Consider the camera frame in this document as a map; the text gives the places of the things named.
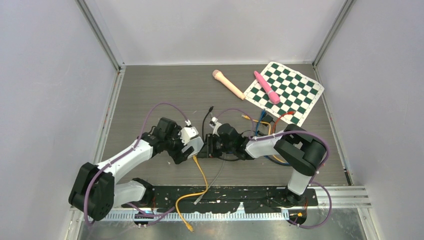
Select black network switch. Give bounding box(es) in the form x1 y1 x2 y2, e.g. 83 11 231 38
196 146 213 159

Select aluminium front rail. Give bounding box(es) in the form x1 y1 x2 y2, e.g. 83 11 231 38
70 185 372 222

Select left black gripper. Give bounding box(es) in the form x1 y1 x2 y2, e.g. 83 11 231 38
164 126 194 164

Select blue ethernet cable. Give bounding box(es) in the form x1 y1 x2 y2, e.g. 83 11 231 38
253 109 292 167

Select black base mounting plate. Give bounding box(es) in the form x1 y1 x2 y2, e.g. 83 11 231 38
132 185 318 214

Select yellow ethernet cable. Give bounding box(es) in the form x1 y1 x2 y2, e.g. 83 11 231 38
241 114 289 165

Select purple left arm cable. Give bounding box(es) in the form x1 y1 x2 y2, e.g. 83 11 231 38
82 102 195 227

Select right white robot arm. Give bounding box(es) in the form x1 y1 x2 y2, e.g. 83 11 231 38
204 122 330 205

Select pink toy microphone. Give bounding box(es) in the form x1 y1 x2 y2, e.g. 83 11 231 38
253 71 281 105

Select red ethernet cable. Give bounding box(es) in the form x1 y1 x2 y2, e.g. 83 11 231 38
271 110 296 135

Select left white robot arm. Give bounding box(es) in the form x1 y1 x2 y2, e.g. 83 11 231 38
68 117 204 221

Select grey thin cable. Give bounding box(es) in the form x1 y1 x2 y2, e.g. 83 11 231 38
193 158 227 206

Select white small router box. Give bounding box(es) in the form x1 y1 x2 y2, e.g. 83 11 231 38
182 136 204 158

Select green white checkerboard mat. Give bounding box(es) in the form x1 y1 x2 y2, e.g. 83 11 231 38
243 61 325 127

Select beige toy microphone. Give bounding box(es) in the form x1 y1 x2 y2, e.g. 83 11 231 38
212 69 246 101

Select black ethernet cable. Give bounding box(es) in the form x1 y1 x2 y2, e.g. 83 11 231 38
201 105 243 163

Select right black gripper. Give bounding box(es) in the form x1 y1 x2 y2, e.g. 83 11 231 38
197 133 235 158

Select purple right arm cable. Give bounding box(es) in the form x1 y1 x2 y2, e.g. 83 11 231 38
215 108 333 230

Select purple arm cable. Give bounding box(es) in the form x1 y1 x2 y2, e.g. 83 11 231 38
82 102 195 227
215 108 333 230

